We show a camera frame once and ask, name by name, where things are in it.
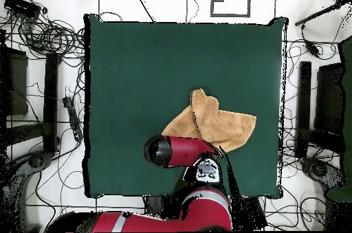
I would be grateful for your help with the orange-tan terry towel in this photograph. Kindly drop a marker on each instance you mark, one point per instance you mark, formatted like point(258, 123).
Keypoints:
point(220, 125)

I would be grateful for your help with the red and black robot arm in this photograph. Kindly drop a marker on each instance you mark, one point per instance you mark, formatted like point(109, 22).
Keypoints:
point(187, 150)

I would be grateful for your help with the dark flat panel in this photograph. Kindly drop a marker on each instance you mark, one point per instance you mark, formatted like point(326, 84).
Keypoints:
point(18, 84)
point(328, 98)

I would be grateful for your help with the dark green table cloth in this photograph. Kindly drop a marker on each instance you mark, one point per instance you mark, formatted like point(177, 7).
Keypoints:
point(137, 79)

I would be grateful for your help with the black power strip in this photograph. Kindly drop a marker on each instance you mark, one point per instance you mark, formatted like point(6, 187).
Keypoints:
point(73, 117)

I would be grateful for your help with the black upright bar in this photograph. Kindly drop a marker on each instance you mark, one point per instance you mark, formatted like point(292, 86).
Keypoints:
point(304, 101)
point(51, 101)

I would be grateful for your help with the black stand base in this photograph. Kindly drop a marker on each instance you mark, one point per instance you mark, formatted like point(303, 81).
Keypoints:
point(320, 171)
point(37, 161)

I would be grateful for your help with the black power adapter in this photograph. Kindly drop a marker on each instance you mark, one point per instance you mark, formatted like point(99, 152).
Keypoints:
point(312, 48)

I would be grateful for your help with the black tripod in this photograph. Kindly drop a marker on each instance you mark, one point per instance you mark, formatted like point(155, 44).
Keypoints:
point(316, 15)

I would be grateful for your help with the dark green fabric sheet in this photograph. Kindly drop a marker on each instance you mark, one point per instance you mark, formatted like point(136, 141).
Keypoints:
point(348, 106)

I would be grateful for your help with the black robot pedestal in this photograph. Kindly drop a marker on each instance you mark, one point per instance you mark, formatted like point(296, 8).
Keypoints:
point(155, 204)

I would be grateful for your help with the black switch box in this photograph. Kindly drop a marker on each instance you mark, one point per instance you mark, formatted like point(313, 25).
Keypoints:
point(22, 6)

